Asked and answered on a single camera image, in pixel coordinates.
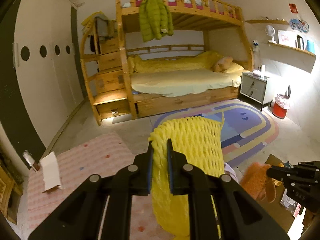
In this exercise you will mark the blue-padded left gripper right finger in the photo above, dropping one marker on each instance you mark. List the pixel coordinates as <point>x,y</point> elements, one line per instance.
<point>178,182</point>

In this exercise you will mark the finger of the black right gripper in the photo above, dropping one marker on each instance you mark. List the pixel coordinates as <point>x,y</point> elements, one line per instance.
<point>284,174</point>

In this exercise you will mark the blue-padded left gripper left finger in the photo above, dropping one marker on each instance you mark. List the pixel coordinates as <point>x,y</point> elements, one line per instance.
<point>142,179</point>

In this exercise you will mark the orange fuzzy cloth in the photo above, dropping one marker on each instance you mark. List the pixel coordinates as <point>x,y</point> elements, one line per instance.
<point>258,184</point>

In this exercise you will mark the yellow foam fruit net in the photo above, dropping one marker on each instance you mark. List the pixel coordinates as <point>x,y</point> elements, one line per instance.
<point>199,139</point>

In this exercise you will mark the cardboard trash box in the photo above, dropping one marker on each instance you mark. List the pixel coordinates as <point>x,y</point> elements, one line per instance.
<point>275,209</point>

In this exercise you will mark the red trash bin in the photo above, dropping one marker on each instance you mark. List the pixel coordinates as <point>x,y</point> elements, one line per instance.
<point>281,105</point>

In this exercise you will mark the colourful rainbow rug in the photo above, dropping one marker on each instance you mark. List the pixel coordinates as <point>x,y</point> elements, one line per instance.
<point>245,132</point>

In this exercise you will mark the pink checkered mattress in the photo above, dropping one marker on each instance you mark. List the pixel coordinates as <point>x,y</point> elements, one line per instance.
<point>103,208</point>

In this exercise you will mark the yellow bed sheet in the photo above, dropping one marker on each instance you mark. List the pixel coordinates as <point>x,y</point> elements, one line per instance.
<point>189,75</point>

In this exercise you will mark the white bedside table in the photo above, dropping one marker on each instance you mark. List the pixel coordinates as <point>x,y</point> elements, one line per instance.
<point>259,89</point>

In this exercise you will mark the plush toy on bed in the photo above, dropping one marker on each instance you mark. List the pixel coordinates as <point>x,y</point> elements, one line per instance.
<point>222,64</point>

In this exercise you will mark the white spray bottle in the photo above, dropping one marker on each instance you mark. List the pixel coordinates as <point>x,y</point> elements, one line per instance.
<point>30,160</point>

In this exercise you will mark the wooden bunk bed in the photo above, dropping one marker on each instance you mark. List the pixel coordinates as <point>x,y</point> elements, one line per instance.
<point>197,15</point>

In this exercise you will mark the wooden drawer staircase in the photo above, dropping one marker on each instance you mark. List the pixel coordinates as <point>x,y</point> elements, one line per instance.
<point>103,75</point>

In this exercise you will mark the wooden cabinet with drawers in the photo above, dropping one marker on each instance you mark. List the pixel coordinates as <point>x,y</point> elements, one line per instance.
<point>10,197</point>

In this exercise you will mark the white wardrobe with round holes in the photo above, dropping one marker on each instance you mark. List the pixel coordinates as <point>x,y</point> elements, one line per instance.
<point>41,78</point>

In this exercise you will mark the small white desk fan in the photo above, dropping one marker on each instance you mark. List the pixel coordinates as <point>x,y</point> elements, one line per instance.
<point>270,31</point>

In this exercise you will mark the green puffer jacket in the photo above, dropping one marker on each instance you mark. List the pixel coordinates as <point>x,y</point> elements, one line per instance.
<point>155,20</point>

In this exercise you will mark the clothes on stair top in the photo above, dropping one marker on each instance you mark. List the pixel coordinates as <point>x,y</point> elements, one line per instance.
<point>104,26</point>

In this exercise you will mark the curved wooden wall shelf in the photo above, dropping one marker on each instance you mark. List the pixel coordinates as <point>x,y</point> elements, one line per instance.
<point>295,57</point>

